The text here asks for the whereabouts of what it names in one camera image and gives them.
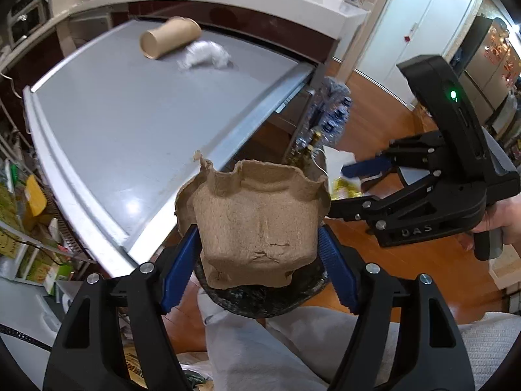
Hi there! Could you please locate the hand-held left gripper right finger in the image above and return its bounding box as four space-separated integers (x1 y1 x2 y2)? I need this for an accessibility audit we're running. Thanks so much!
317 226 477 391

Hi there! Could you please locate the crumpled white plastic wrap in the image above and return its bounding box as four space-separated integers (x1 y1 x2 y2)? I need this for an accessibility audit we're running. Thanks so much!
177 41 237 72

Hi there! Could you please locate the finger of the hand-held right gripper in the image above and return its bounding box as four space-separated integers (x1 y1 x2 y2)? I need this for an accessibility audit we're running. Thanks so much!
341 132 446 180
327 180 444 231

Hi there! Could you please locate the yellow bag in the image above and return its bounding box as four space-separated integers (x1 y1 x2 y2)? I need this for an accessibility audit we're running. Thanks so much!
22 173 45 229

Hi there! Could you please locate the brown paper cup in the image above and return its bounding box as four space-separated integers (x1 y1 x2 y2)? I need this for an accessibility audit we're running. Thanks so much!
139 16 202 61

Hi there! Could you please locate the person's right hand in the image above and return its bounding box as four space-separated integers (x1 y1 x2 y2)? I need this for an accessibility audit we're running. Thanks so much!
486 200 521 233

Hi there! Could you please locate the yellow packet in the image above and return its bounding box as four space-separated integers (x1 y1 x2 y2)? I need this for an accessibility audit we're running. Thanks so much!
331 176 363 200

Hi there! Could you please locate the person's white knit sweater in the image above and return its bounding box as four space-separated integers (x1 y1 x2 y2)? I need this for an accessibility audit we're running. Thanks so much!
458 311 521 391

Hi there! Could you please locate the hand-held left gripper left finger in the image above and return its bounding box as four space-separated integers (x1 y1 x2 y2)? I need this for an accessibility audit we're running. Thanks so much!
43 225 202 391

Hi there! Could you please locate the steel refrigerator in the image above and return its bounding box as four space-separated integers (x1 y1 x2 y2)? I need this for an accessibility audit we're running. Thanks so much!
450 14 521 131

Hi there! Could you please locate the pack of water bottles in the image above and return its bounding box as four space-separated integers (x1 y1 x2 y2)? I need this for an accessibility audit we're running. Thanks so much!
303 77 353 147

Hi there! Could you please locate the white door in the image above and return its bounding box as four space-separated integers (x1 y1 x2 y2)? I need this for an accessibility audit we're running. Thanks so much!
358 0 487 110

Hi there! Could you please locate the black trash bin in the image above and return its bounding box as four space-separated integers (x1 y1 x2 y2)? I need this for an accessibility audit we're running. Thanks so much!
193 163 330 318

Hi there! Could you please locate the black braided cable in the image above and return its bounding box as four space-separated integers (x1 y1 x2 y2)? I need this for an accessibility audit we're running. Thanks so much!
0 322 51 351

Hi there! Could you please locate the brown pulp tray piece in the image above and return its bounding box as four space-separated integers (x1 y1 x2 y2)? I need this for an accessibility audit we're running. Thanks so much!
174 151 332 292

